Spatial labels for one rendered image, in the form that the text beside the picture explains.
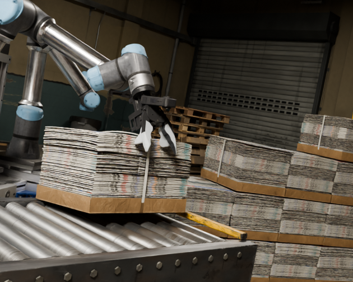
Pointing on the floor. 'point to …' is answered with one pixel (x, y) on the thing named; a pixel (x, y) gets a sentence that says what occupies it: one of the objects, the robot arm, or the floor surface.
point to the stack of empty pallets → (191, 114)
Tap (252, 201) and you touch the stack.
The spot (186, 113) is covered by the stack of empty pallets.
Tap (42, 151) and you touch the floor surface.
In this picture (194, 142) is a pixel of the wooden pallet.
